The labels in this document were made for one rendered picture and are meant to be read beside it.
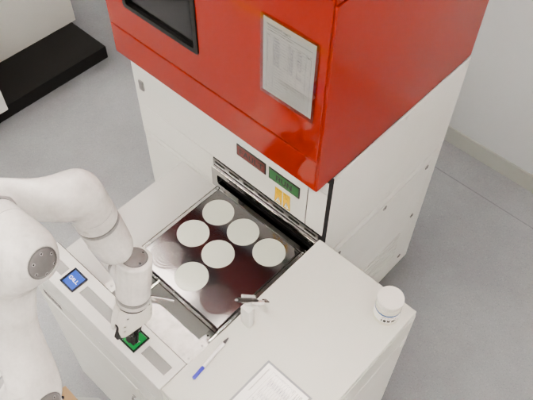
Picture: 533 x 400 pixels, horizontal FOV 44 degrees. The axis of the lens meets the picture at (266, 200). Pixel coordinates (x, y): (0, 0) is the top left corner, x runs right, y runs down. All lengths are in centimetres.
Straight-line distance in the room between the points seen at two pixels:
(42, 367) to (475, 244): 228
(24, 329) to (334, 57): 81
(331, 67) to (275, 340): 75
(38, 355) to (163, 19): 91
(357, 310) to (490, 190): 176
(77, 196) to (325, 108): 58
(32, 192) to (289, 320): 84
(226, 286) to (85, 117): 198
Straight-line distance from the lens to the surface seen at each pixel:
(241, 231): 202
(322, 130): 153
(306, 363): 175
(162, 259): 199
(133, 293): 157
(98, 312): 186
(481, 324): 303
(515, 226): 336
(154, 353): 179
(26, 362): 138
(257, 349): 176
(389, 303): 174
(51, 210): 125
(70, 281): 193
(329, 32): 135
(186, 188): 224
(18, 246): 114
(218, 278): 194
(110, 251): 139
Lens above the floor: 257
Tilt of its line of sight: 53 degrees down
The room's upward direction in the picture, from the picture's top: 1 degrees clockwise
